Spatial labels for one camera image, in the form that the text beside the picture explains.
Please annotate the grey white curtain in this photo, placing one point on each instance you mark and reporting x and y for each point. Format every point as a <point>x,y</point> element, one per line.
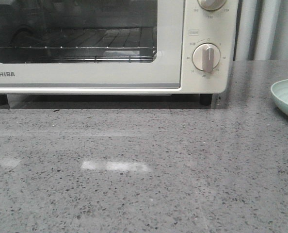
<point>262,30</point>

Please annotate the glass oven door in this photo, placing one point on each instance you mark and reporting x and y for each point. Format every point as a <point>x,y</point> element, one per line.
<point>38,16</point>

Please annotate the cream white toaster oven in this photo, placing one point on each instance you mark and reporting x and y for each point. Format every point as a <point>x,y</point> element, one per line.
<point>199,27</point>

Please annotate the metal wire oven rack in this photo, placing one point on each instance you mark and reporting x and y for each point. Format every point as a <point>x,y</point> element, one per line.
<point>131,45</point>

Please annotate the black left oven foot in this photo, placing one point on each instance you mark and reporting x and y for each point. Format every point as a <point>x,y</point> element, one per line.
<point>3,99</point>

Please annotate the black oven foot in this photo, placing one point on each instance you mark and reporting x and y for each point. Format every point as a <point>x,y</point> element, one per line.
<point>205,99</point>
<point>3,99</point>

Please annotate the beige temperature knob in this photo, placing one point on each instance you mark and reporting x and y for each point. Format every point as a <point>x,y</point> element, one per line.
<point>211,5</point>

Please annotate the beige timer knob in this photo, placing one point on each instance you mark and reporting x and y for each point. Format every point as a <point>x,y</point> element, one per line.
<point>206,57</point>

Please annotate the black right oven foot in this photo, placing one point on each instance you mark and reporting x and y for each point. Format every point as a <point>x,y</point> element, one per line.
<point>205,99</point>

